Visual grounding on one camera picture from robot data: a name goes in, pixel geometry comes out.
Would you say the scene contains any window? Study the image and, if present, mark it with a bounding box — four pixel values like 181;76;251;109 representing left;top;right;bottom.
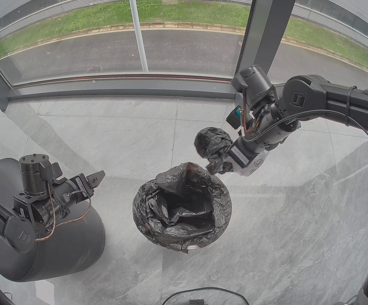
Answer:
0;0;368;125

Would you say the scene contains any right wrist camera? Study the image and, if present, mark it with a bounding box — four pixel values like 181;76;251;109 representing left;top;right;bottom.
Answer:
226;105;246;129

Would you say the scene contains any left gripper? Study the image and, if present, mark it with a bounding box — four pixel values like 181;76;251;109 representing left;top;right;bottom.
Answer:
40;169;106;230

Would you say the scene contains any black plastic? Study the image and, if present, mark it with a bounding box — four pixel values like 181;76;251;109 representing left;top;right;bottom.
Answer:
194;126;235;175

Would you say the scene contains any black plastic bag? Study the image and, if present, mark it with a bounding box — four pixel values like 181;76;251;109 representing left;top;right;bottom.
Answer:
132;162;233;254

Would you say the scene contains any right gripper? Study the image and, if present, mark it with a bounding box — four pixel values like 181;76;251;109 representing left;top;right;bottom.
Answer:
229;120;301;171

